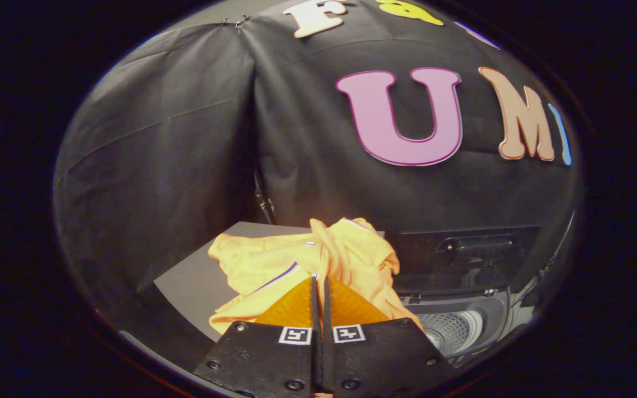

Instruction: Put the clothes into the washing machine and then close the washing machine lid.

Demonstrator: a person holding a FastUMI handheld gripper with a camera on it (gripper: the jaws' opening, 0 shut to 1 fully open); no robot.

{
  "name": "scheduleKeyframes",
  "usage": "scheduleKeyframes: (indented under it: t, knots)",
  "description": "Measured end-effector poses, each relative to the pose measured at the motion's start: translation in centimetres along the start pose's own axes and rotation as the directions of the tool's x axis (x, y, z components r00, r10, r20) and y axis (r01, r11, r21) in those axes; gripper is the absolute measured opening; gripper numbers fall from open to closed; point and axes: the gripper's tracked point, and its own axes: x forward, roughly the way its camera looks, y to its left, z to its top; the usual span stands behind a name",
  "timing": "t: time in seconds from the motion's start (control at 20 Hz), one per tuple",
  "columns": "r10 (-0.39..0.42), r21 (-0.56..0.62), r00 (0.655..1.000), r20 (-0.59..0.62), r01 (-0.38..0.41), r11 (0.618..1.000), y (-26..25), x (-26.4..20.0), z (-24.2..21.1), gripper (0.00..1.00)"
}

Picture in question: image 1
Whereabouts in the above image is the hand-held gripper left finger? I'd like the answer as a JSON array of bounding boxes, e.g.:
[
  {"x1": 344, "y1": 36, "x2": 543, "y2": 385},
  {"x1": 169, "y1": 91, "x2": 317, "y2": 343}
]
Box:
[{"x1": 194, "y1": 275, "x2": 322, "y2": 398}]

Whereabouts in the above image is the grey washing machine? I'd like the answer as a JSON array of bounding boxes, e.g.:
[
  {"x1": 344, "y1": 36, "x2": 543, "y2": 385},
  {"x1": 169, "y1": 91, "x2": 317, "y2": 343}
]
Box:
[{"x1": 399, "y1": 287, "x2": 540, "y2": 368}]

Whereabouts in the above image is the dark cabinet with beige door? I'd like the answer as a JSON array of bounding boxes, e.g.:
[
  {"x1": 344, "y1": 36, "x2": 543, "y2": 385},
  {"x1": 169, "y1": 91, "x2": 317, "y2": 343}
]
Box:
[{"x1": 125, "y1": 221, "x2": 387, "y2": 363}]

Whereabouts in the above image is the orange shirt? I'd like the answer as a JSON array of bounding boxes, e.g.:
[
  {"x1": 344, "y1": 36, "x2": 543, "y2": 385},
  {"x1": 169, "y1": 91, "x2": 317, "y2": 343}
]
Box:
[{"x1": 208, "y1": 217, "x2": 424, "y2": 335}]

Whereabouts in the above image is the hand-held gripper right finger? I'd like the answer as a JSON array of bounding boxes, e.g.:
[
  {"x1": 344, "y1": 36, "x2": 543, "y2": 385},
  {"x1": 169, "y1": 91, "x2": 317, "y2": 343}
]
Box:
[{"x1": 321, "y1": 275, "x2": 457, "y2": 398}]

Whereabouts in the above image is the black backdrop cloth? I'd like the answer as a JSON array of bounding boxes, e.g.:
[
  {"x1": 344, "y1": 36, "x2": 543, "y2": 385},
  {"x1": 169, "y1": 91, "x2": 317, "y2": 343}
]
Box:
[{"x1": 53, "y1": 0, "x2": 582, "y2": 332}]

